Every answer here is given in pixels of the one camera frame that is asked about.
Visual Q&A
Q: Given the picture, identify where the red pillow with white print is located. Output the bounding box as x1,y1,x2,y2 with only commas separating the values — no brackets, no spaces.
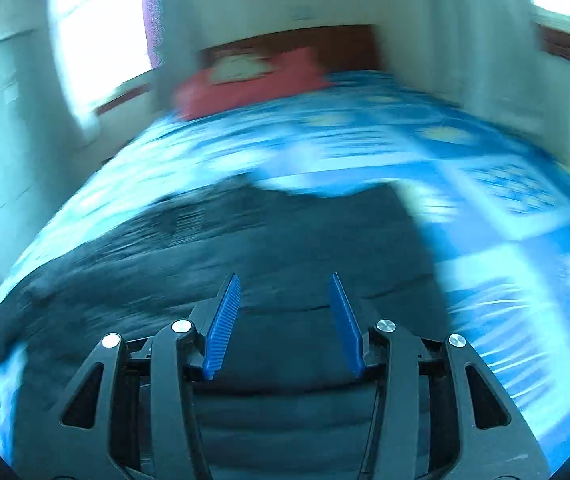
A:
174,47,331,120

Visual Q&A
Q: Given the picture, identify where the dark wooden headboard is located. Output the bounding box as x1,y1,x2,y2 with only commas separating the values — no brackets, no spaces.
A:
200,25,383,72

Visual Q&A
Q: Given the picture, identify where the blue patterned bed cover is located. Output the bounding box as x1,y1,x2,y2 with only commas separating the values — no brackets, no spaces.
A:
0,70,570,470

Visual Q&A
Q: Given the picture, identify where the white wardrobe with glass doors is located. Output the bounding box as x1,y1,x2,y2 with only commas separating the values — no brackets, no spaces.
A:
0,32,56,281

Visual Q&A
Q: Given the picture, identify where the bright window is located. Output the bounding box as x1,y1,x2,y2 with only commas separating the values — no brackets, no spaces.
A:
49,0,151,116

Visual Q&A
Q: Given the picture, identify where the black quilted puffer jacket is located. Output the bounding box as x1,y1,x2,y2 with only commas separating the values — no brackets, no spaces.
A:
0,177,451,479

